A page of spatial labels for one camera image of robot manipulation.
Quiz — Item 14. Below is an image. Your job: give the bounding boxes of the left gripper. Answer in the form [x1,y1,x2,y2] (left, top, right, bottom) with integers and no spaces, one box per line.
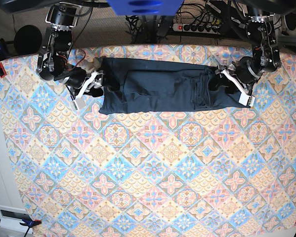
[209,74,237,94]

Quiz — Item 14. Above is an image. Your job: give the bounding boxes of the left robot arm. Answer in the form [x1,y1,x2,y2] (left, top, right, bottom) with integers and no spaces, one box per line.
[207,0,296,95]

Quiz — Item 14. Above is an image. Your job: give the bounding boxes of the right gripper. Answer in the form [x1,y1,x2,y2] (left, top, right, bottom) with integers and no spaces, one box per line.
[87,74,113,97]

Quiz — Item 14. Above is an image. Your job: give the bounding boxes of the lower left table clamp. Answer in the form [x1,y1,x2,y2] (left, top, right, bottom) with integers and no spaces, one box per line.
[0,216,42,237]

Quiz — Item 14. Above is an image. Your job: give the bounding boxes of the black round stool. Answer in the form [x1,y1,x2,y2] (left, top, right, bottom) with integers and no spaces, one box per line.
[14,25,42,55]

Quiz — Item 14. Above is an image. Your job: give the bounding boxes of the dark navy t-shirt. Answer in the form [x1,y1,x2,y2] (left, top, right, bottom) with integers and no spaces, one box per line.
[99,58,243,115]

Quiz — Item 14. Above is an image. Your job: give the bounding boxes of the patterned colourful tablecloth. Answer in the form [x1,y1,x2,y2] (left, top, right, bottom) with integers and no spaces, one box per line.
[0,53,296,237]

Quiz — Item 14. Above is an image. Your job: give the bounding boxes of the white power strip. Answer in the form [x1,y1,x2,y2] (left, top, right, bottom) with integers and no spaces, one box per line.
[172,23,219,34]

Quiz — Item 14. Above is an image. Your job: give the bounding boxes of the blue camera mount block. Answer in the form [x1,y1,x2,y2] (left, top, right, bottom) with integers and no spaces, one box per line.
[107,0,184,16]

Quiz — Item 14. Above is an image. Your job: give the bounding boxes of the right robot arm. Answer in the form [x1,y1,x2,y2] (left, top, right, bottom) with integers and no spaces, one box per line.
[0,0,110,99]

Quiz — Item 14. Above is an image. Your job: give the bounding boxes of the aluminium frame post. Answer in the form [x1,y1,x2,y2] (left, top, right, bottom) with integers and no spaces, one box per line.
[273,10,296,54]

